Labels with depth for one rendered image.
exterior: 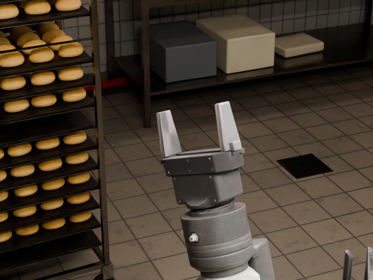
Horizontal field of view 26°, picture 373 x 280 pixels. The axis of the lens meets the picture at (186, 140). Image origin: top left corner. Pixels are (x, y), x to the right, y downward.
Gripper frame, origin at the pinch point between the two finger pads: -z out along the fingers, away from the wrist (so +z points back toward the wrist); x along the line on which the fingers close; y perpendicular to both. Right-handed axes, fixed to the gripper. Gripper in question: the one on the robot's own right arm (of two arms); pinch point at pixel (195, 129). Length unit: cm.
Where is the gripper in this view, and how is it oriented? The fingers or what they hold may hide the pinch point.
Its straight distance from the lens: 106.3
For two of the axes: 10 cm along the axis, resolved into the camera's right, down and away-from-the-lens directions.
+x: 7.1, -0.8, -7.0
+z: 2.0, 9.8, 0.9
